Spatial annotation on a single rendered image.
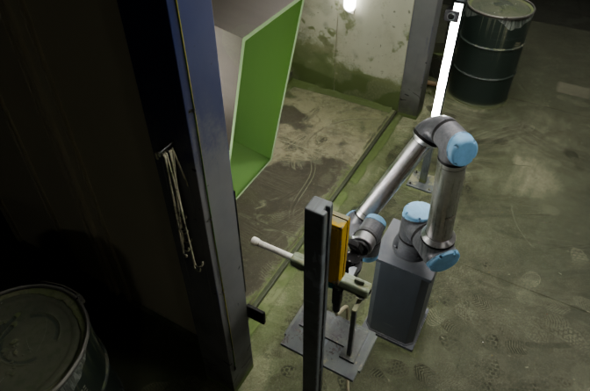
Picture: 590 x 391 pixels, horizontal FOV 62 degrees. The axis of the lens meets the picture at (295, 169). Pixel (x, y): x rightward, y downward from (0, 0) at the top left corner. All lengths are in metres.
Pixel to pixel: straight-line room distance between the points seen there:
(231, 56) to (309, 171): 1.82
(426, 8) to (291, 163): 1.61
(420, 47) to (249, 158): 1.80
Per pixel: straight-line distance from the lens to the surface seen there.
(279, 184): 3.78
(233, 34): 2.19
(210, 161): 1.68
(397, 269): 2.51
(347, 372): 2.00
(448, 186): 2.02
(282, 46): 2.84
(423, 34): 4.27
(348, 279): 1.78
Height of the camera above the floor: 2.55
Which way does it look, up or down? 40 degrees down
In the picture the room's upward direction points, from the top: straight up
